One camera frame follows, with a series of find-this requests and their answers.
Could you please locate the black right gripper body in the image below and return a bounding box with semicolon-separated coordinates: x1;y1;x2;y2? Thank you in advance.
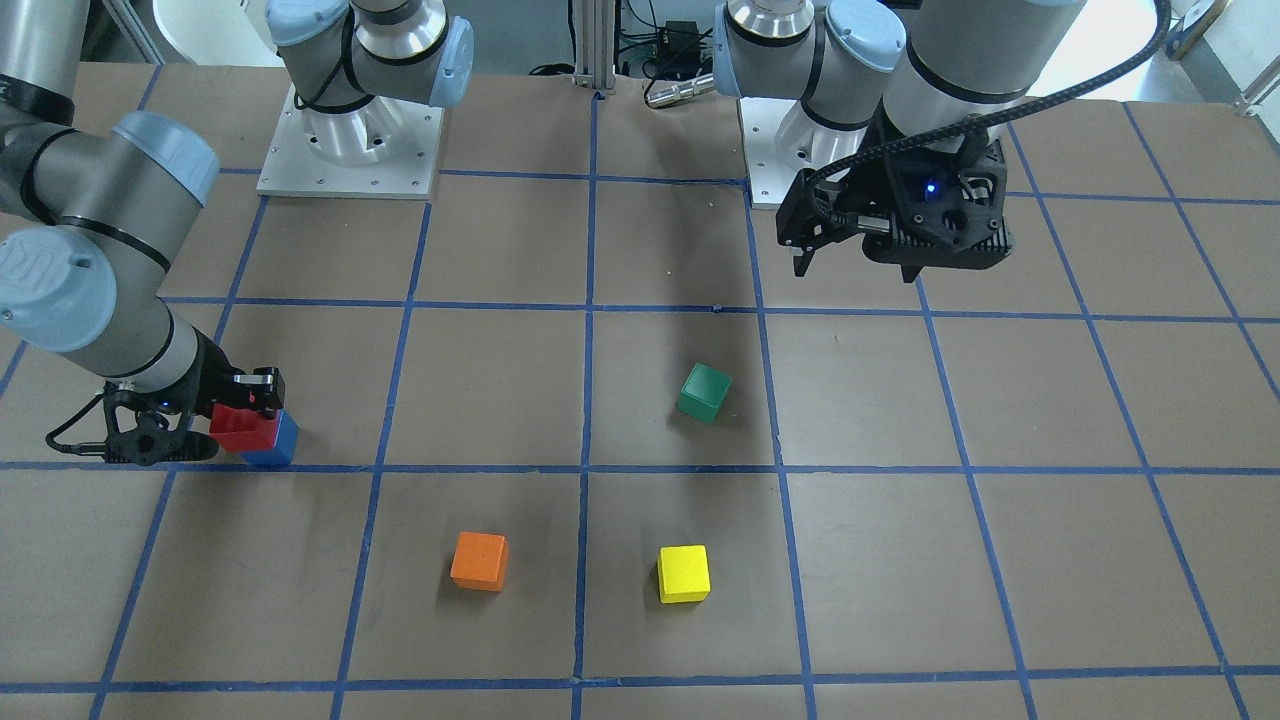
105;334;251;436

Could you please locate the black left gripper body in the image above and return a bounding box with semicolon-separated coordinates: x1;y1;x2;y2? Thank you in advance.
800;110;991;246

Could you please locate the red wooden block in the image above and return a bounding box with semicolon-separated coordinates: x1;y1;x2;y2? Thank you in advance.
209;404;257;454

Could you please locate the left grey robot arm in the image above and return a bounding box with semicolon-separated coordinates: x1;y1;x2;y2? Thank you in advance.
712;1;1083;283

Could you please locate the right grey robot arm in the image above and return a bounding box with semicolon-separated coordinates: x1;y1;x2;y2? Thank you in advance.
3;1;475;436

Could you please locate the blue wooden block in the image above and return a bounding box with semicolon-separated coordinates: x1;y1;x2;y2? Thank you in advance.
236;409;300;468

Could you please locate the green wooden block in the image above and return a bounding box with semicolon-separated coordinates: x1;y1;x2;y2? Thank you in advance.
676;363;733;425

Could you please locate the orange wooden block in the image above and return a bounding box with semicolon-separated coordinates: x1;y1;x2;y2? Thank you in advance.
449;530;509;592

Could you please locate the yellow wooden block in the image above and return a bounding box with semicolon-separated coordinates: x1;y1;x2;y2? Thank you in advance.
655;544;710;603

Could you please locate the brown paper table cover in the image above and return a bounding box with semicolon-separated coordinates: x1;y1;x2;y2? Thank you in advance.
3;64;1279;719

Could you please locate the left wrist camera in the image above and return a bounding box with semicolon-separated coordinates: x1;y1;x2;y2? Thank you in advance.
861;140;1015;270

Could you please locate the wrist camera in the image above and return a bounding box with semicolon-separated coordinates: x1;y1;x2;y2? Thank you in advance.
44;384;219;468
861;140;1015;270

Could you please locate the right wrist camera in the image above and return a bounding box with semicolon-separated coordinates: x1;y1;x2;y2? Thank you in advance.
44;384;219;468

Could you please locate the black cable bundle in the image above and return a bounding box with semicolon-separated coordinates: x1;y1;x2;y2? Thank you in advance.
530;0;721;81

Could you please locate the aluminium frame post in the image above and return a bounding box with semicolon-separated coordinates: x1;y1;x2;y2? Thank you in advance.
568;1;620;97

